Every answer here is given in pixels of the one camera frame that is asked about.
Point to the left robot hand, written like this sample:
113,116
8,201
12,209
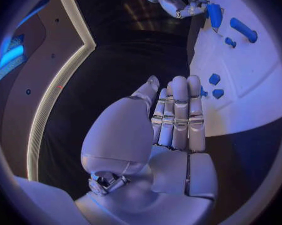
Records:
169,172

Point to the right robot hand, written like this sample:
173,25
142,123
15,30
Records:
172,6

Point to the blue long cylinder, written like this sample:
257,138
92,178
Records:
214,15

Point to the small blue peg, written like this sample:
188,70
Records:
230,42

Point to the blue peg with wide head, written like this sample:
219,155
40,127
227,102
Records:
242,29

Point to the blue block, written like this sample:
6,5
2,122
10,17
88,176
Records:
214,79
218,93

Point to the small blue plug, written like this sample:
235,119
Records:
203,92

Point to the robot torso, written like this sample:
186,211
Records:
25,116

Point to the glowing light bar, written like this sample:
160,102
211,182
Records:
11,57

